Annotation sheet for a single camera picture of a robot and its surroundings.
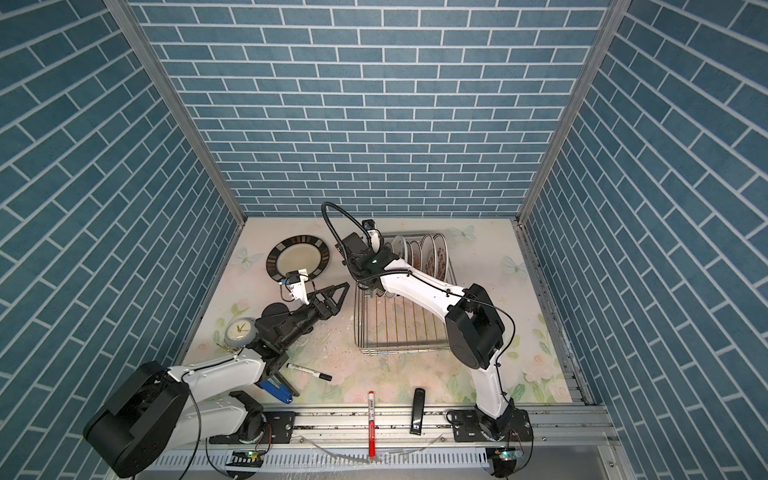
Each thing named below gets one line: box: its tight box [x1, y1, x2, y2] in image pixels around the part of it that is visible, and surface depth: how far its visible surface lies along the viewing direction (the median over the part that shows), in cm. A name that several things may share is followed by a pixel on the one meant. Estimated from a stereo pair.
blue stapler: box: [258, 376, 293, 404], surface depth 79 cm
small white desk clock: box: [224, 317, 257, 348], surface depth 87 cm
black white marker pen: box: [286, 363, 333, 382], surface depth 84 cm
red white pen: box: [368, 391, 376, 458], surface depth 75 cm
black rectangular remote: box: [410, 388, 425, 436], surface depth 75 cm
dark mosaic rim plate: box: [266, 235, 330, 281], surface depth 110 cm
